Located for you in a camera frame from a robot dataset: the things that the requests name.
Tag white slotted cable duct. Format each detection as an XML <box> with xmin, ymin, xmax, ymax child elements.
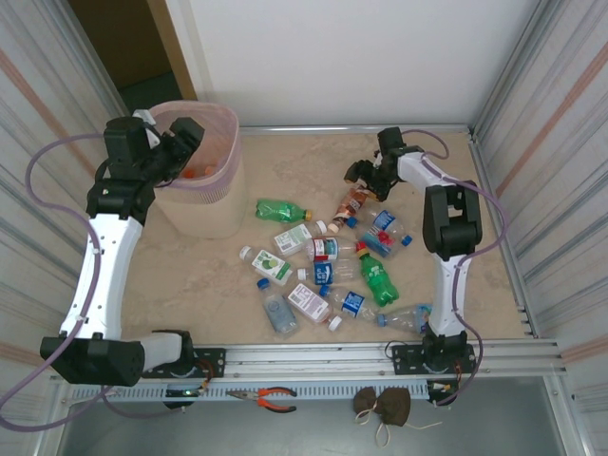
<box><xmin>61</xmin><ymin>379</ymin><xmax>431</xmax><ymax>404</ymax></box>

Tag brown wooden door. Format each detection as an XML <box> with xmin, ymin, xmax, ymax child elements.
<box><xmin>67</xmin><ymin>0</ymin><xmax>196</xmax><ymax>92</ymax></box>

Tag Fiji water bottle blue cap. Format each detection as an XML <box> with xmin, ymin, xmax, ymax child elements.
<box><xmin>345</xmin><ymin>208</ymin><xmax>398</xmax><ymax>237</ymax></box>

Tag lime picture label bottle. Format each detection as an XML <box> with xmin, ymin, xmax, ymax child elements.
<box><xmin>238</xmin><ymin>245</ymin><xmax>294</xmax><ymax>286</ymax></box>

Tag aluminium side rail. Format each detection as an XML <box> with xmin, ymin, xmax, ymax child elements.
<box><xmin>467</xmin><ymin>125</ymin><xmax>542</xmax><ymax>339</ymax></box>

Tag orange handled pliers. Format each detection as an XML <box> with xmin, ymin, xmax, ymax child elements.
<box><xmin>225</xmin><ymin>386</ymin><xmax>298</xmax><ymax>413</ymax></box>

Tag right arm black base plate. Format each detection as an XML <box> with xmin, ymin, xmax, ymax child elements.
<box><xmin>389</xmin><ymin>342</ymin><xmax>478</xmax><ymax>377</ymax></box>

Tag clear bottle grey label blue cap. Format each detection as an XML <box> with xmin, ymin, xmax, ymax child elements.
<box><xmin>256</xmin><ymin>277</ymin><xmax>300</xmax><ymax>340</ymax></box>

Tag crushed bottle red blue label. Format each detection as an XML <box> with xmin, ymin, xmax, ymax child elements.
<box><xmin>358</xmin><ymin>222</ymin><xmax>413</xmax><ymax>260</ymax></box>

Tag pink plastic bin liner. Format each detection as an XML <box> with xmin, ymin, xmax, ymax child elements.
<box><xmin>149</xmin><ymin>102</ymin><xmax>241</xmax><ymax>192</ymax></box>

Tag clear bottle blue label white cap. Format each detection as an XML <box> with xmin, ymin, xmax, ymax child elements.
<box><xmin>296</xmin><ymin>258</ymin><xmax>362</xmax><ymax>287</ymax></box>

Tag green Sprite bottle yellow cap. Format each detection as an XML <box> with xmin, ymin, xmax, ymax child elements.
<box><xmin>356</xmin><ymin>249</ymin><xmax>401</xmax><ymax>308</ymax></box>

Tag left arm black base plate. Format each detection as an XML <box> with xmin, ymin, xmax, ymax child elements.
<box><xmin>142</xmin><ymin>348</ymin><xmax>227</xmax><ymax>380</ymax></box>

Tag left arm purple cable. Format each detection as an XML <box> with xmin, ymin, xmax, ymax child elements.
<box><xmin>0</xmin><ymin>133</ymin><xmax>184</xmax><ymax>433</ymax></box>

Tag beige mesh waste bin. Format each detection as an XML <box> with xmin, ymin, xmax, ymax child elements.
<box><xmin>149</xmin><ymin>102</ymin><xmax>247</xmax><ymax>240</ymax></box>

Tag clear bottle red cap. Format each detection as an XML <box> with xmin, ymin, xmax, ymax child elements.
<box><xmin>303</xmin><ymin>236</ymin><xmax>370</xmax><ymax>262</ymax></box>

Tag green bottle without label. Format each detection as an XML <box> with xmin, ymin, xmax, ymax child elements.
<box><xmin>255</xmin><ymin>198</ymin><xmax>314</xmax><ymax>224</ymax></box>

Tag clear bottle colourful label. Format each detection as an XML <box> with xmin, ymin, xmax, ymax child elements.
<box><xmin>377</xmin><ymin>303</ymin><xmax>434</xmax><ymax>336</ymax></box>

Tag white green label bottle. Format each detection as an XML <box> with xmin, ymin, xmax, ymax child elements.
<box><xmin>273</xmin><ymin>219</ymin><xmax>329</xmax><ymax>258</ymax></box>

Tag pink label bottle white cap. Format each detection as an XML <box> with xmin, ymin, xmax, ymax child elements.
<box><xmin>287</xmin><ymin>282</ymin><xmax>344</xmax><ymax>333</ymax></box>

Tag crushed bottle brown label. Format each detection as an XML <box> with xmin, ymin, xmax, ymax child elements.
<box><xmin>328</xmin><ymin>185</ymin><xmax>374</xmax><ymax>233</ymax></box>

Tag large brown cloth pouch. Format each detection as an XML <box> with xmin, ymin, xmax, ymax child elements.
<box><xmin>374</xmin><ymin>387</ymin><xmax>412</xmax><ymax>428</ymax></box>

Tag small brown cloth pouch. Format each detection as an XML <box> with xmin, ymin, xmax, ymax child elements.
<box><xmin>351</xmin><ymin>386</ymin><xmax>380</xmax><ymax>415</ymax></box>

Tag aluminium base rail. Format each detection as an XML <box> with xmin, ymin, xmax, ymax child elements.
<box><xmin>49</xmin><ymin>337</ymin><xmax>569</xmax><ymax>381</ymax></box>

